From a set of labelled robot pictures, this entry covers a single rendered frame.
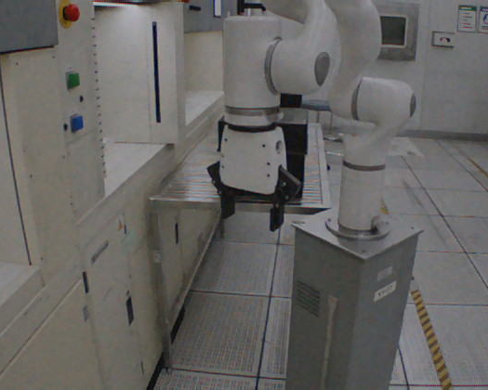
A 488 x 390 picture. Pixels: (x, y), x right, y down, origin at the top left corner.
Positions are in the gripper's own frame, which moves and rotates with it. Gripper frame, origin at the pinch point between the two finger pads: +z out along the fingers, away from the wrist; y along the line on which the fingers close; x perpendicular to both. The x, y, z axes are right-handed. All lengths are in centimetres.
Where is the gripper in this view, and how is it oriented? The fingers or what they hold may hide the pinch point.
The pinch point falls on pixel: (251, 216)
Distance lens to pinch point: 76.1
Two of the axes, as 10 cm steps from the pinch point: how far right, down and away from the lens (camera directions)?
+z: 0.0, 9.3, 3.5
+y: -8.4, -1.9, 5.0
